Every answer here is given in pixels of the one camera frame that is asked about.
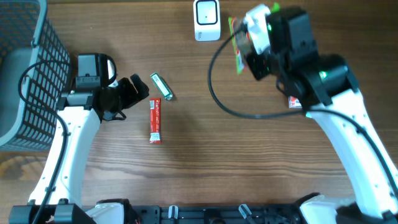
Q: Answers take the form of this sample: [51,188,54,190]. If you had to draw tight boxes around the grey mesh plastic basket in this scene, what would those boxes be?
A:
[1,0,71,151]

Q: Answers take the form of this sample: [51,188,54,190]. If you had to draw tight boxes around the green gummy candy bag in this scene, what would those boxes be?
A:
[228,3,280,75]

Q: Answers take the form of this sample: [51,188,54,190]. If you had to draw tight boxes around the small orange white box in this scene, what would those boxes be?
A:
[288,96,302,109]

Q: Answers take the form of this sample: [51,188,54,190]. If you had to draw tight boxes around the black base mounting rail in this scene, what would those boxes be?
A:
[132,204,306,224]

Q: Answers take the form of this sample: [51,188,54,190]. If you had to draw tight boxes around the green white small packet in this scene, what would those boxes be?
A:
[150,73,174,101]

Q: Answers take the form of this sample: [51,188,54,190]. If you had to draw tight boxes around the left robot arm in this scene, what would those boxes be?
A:
[9,53,149,223]

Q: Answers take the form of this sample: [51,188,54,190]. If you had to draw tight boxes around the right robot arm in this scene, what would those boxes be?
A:
[244,4,397,223]

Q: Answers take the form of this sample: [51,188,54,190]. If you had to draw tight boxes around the white barcode scanner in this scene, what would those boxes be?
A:
[193,0,221,42]

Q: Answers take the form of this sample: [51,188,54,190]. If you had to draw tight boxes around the red chocolate bar wrapper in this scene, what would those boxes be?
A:
[149,98,161,144]

